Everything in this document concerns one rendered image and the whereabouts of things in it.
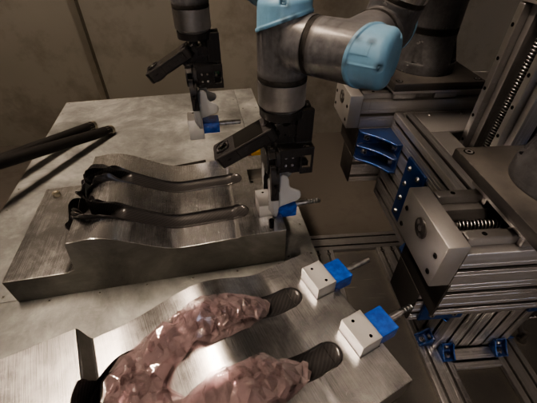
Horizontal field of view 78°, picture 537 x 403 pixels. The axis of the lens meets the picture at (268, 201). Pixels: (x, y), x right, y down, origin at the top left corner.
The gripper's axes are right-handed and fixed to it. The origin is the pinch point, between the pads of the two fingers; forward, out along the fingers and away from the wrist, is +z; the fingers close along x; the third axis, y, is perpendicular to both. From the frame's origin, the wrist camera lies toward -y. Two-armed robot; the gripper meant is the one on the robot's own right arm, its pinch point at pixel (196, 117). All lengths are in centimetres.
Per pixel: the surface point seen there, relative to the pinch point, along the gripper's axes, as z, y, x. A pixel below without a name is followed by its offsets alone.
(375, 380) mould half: 10, 21, -63
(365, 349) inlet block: 8, 20, -60
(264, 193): 3.3, 11.9, -28.0
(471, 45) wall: 31, 188, 135
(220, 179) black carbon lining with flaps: 6.7, 3.6, -17.3
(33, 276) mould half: 8.9, -30.7, -35.7
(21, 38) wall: 20, -105, 168
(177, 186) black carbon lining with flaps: 7.0, -6.0, -17.6
